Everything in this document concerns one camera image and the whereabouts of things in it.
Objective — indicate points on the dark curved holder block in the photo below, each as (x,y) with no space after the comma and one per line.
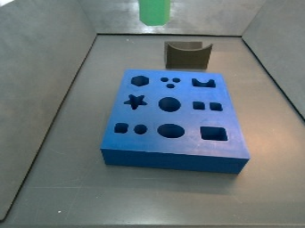
(186,55)

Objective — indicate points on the green hexagon peg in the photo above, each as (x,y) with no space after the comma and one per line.
(154,12)

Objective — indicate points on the blue shape sorter block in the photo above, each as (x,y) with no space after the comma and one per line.
(173,121)

